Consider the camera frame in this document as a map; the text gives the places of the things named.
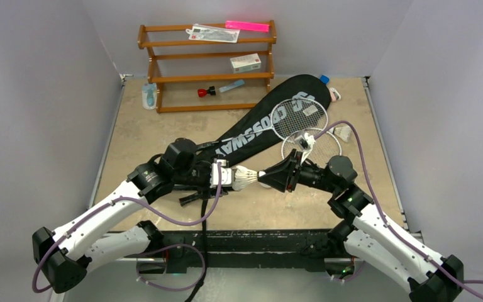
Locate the white feather shuttlecock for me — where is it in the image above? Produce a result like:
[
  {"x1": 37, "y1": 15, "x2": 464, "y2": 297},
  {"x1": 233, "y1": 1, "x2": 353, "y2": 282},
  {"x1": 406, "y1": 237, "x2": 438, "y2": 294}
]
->
[{"x1": 232, "y1": 165, "x2": 265, "y2": 191}]

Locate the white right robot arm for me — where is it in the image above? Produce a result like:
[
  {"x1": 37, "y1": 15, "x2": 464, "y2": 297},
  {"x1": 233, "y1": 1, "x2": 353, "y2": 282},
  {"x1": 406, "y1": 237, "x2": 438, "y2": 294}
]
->
[{"x1": 258, "y1": 150, "x2": 464, "y2": 301}]

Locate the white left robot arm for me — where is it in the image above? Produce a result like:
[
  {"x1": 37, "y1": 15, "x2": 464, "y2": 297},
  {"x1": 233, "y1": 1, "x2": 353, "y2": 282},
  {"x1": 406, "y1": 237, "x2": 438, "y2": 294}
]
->
[{"x1": 31, "y1": 138, "x2": 233, "y2": 293}]

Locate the lower white badminton racket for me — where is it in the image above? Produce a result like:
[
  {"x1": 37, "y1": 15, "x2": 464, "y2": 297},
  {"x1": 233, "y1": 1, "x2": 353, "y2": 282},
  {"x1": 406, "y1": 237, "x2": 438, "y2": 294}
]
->
[{"x1": 281, "y1": 128, "x2": 342, "y2": 167}]

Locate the white badminton racket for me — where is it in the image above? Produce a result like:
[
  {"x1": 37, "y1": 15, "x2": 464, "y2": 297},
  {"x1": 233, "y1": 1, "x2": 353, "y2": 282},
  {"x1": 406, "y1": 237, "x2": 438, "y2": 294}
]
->
[
  {"x1": 239, "y1": 98, "x2": 329, "y2": 140},
  {"x1": 281, "y1": 128, "x2": 342, "y2": 167}
]

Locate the upper white badminton racket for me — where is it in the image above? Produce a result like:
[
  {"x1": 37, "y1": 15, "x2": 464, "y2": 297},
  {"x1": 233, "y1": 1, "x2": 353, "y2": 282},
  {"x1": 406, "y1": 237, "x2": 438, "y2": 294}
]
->
[{"x1": 239, "y1": 98, "x2": 329, "y2": 140}]

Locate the black racket bag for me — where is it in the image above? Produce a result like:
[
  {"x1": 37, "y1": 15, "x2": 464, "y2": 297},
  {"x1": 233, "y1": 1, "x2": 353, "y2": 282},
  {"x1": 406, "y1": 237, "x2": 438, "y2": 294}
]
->
[{"x1": 197, "y1": 74, "x2": 331, "y2": 165}]

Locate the far white shuttlecock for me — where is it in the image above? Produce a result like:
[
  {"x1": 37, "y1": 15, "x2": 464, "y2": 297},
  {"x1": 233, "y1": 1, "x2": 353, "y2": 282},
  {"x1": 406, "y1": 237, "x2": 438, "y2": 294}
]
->
[{"x1": 331, "y1": 125, "x2": 352, "y2": 142}]

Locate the pink white small object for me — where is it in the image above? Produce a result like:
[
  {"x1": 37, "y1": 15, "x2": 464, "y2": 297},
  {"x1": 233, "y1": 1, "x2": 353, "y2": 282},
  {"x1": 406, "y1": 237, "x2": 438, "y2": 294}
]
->
[{"x1": 329, "y1": 87, "x2": 341, "y2": 102}]

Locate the red black stamp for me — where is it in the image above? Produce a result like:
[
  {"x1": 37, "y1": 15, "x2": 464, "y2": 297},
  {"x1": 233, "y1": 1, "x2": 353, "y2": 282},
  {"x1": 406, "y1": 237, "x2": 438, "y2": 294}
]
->
[{"x1": 197, "y1": 86, "x2": 216, "y2": 98}]

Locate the blue small object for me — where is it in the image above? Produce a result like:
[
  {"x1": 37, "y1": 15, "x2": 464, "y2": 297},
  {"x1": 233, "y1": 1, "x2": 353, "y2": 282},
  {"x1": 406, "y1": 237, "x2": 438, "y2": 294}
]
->
[{"x1": 319, "y1": 75, "x2": 330, "y2": 85}]

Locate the light blue tube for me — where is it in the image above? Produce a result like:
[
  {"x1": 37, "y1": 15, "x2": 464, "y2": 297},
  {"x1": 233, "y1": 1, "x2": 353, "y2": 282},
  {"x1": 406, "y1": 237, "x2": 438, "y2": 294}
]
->
[{"x1": 219, "y1": 79, "x2": 245, "y2": 93}]

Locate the blue white packaged item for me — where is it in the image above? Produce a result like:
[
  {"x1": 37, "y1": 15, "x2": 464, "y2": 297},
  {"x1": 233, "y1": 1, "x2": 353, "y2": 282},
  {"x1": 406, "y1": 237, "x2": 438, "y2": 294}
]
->
[{"x1": 142, "y1": 83, "x2": 157, "y2": 110}]

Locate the wooden shelf rack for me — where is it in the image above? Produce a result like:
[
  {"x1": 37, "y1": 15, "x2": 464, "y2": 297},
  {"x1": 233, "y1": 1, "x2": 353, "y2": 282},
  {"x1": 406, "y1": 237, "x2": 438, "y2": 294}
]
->
[{"x1": 137, "y1": 20, "x2": 277, "y2": 113}]

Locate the white red small box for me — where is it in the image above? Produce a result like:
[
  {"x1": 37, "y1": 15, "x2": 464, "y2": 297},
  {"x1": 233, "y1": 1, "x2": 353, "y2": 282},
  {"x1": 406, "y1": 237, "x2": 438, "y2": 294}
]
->
[{"x1": 230, "y1": 53, "x2": 262, "y2": 74}]

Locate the pink ruler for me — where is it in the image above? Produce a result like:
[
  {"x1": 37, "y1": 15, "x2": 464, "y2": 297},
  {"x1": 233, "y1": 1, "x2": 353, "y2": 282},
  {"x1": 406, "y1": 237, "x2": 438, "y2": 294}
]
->
[{"x1": 225, "y1": 20, "x2": 270, "y2": 33}]

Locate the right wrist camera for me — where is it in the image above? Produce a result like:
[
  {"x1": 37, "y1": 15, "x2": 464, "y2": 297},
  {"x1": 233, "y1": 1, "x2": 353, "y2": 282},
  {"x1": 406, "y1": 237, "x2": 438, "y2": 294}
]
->
[{"x1": 294, "y1": 130, "x2": 316, "y2": 162}]

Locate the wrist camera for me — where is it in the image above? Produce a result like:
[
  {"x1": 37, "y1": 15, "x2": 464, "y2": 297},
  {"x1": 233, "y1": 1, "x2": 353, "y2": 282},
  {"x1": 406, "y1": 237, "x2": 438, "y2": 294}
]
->
[
  {"x1": 210, "y1": 159, "x2": 234, "y2": 188},
  {"x1": 294, "y1": 130, "x2": 316, "y2": 162}
]

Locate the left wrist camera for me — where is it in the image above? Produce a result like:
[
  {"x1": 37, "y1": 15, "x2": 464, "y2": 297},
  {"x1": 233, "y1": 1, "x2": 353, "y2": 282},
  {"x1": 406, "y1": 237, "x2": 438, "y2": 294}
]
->
[{"x1": 210, "y1": 159, "x2": 234, "y2": 188}]

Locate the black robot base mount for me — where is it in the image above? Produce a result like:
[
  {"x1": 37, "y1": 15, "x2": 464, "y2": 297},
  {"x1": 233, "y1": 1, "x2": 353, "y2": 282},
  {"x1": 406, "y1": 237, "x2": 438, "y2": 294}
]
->
[{"x1": 135, "y1": 220, "x2": 357, "y2": 276}]

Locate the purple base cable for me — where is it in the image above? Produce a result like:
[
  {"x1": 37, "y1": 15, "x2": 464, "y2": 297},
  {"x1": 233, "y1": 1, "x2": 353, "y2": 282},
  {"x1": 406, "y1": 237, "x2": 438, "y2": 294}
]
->
[{"x1": 135, "y1": 242, "x2": 206, "y2": 292}]

